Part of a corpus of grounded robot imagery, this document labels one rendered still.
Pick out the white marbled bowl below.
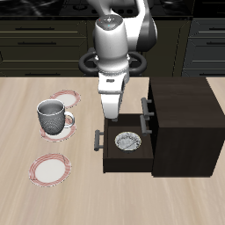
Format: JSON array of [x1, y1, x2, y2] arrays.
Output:
[[114, 131, 142, 153]]

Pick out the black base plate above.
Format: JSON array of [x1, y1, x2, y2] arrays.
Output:
[[77, 47, 148, 75]]

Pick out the dark wooden cabinet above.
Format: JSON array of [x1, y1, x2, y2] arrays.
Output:
[[139, 76, 225, 178]]

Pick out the dark kitchen cupboards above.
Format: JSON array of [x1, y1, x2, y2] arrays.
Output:
[[0, 17, 192, 78]]

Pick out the black marble kitchen counter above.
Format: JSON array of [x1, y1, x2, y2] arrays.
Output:
[[0, 0, 225, 21]]

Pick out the dark wooden cabinet drawer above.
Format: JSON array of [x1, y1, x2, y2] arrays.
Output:
[[93, 113, 155, 174]]

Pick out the white plate with red rim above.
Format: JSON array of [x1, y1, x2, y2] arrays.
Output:
[[48, 90, 82, 110], [39, 114, 78, 143], [27, 152, 73, 188]]

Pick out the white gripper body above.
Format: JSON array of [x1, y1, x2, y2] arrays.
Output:
[[98, 89, 125, 120]]

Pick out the grey textured mug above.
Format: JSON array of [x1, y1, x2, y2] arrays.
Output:
[[36, 98, 76, 136]]

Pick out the grey kitchen cupboard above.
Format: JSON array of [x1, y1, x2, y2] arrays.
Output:
[[181, 18, 225, 78]]

